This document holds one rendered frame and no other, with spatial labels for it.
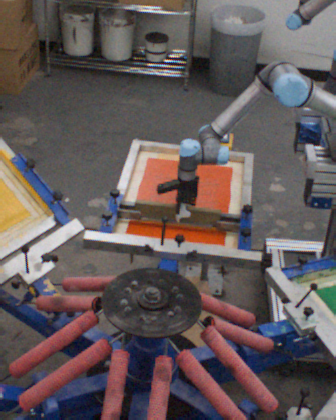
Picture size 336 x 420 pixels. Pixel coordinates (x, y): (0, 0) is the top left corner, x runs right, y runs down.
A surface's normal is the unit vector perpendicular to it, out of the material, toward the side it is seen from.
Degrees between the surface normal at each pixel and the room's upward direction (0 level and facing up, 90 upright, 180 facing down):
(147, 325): 0
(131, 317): 0
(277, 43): 90
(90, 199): 0
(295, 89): 87
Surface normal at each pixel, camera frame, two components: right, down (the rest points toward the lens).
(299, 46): -0.13, 0.57
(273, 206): 0.06, -0.82
